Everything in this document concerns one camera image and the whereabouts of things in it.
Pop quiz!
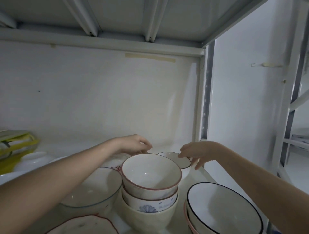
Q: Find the person's left hand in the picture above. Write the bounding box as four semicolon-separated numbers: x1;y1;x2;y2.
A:
117;134;153;155

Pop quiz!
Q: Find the person's right hand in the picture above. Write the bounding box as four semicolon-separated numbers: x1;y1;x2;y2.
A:
178;141;225;171

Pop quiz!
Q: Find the small dark-rimmed white bowl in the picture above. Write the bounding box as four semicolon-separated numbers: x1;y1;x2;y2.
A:
157;151;192;180

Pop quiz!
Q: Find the person's left forearm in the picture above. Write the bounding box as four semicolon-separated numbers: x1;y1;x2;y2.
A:
0;138;121;234

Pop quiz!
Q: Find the person's right forearm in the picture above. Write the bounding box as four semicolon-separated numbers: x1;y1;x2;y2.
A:
214;144;309;234

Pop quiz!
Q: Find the red-rimmed white bowl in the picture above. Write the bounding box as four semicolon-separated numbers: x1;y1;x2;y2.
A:
121;153;182;201

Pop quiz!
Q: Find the white bowl with red flower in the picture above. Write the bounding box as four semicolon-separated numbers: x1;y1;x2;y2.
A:
100;154;132;173

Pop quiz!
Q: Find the white bowl with blue flower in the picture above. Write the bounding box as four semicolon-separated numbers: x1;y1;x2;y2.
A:
122;186;179;213

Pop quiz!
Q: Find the pink-rimmed bowl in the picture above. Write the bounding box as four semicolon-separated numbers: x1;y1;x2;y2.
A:
183;200;201;234

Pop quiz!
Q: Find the large blue-rimmed white bowl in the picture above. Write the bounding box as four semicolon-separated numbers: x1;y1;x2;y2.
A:
59;166;123;215

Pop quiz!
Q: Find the large black-rimmed white bowl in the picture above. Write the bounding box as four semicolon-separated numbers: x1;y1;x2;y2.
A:
186;182;264;234

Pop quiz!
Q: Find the plain cream bowl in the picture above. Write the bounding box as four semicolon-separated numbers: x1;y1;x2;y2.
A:
120;194;180;233

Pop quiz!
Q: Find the long beige tape strip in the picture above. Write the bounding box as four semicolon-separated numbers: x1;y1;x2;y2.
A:
125;52;176;64

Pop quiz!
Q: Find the red-rimmed wavy plate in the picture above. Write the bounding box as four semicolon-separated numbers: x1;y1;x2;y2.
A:
45;214;119;234

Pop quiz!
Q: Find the plain white bowl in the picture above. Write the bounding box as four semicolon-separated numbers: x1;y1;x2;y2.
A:
13;151;55;173

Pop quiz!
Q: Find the white metal side rack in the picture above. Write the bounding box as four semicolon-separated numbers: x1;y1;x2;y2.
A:
272;0;309;185

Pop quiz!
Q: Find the short beige tape strip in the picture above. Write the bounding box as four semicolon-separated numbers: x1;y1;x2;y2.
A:
251;62;283;68

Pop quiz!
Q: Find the yellow green package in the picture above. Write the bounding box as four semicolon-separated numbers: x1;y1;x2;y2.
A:
0;130;41;174

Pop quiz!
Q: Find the white metal shelf rack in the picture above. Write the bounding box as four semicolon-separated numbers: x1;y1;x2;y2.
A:
0;0;274;234

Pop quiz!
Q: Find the plain white plate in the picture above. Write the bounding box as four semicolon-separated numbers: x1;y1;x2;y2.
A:
0;171;27;186

